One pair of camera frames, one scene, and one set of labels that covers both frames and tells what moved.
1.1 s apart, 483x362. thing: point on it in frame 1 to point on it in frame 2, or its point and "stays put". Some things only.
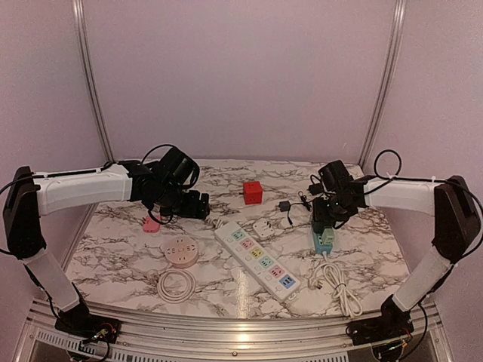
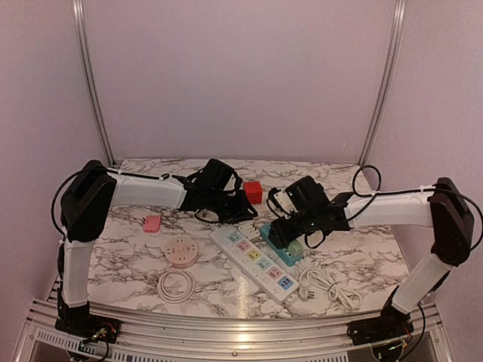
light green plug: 327,236 to 295,248
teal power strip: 319,246 to 280,253
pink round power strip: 180,251 stays put
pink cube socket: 152,226 stays put
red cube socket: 252,192 stays put
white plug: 263,228 to 250,229
